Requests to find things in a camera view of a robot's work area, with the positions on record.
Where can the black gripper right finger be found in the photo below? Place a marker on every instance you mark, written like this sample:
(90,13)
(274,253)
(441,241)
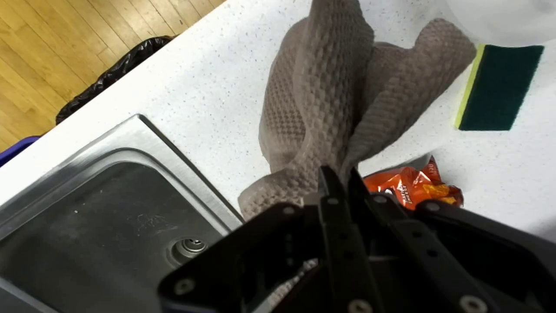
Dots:
(427,255)

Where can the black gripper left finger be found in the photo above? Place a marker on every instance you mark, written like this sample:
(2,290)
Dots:
(340,244)

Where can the brown waffle towel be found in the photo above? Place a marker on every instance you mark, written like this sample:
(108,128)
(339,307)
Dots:
(330,98)

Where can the orange snack packet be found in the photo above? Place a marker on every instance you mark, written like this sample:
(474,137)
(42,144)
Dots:
(413,184)

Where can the green yellow sponge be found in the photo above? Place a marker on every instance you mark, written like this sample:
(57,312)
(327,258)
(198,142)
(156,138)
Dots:
(500,88)

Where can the stainless steel double sink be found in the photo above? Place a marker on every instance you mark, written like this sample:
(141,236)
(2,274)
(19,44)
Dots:
(104,232)

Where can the black trash bag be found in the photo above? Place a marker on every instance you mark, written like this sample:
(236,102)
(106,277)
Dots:
(109,76)

